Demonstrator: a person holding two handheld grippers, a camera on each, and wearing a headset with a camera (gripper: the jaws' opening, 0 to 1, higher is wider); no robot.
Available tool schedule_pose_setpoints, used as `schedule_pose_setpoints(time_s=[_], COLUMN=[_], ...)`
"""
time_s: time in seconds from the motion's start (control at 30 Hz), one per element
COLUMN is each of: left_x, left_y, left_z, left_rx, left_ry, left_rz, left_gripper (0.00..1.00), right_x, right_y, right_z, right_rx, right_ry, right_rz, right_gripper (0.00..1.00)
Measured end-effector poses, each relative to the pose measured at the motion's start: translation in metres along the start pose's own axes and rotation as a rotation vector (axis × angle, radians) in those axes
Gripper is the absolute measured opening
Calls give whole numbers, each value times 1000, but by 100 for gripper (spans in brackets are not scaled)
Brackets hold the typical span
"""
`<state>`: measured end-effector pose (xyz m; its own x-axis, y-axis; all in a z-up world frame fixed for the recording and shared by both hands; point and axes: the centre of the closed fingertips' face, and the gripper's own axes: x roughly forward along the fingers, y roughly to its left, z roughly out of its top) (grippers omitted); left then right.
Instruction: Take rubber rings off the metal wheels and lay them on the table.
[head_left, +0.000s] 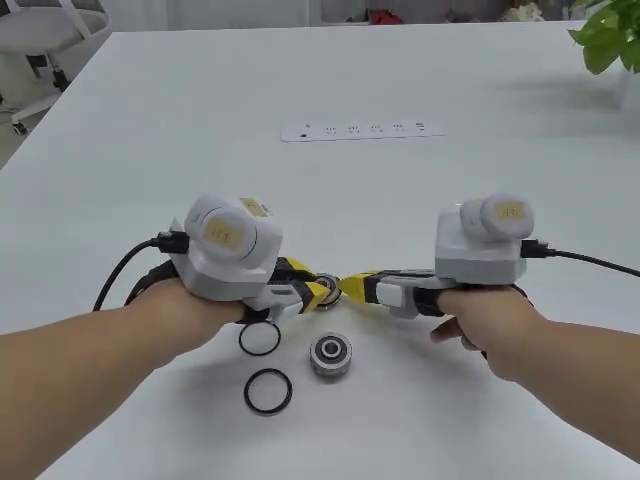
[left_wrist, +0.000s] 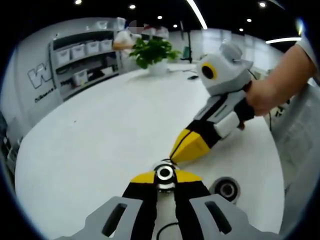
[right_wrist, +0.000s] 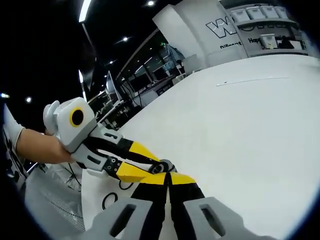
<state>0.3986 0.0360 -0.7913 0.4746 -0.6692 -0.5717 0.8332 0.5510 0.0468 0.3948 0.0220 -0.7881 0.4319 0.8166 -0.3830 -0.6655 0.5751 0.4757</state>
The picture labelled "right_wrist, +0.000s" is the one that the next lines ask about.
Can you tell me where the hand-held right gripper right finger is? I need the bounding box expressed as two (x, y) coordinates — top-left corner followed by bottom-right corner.
(168, 172), (251, 240)

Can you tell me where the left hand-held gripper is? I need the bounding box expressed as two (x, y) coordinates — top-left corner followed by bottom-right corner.
(42, 96), (163, 183)

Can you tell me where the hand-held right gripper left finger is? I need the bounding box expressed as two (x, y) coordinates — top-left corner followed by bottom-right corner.
(90, 171), (174, 240)

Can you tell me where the silver metal wheel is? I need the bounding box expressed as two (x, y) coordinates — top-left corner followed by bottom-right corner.
(149, 158), (179, 175)

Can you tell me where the person's left forearm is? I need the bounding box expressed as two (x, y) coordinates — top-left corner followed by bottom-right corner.
(14, 127), (76, 166)

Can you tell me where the white table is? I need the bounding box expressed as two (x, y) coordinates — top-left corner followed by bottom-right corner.
(81, 53), (319, 240)

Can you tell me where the dark office desk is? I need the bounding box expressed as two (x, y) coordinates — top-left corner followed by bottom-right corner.
(116, 72), (188, 107)

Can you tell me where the person's body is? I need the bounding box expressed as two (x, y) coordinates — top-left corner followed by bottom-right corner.
(1, 104), (29, 186)

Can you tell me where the white storage shelf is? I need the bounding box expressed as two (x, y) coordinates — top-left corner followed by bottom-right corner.
(229, 4), (311, 58)

